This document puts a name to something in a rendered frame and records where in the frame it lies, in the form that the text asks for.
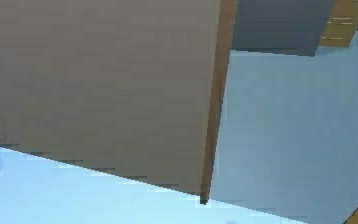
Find brown wooden door frame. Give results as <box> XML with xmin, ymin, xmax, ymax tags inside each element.
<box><xmin>199</xmin><ymin>0</ymin><xmax>239</xmax><ymax>206</ymax></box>

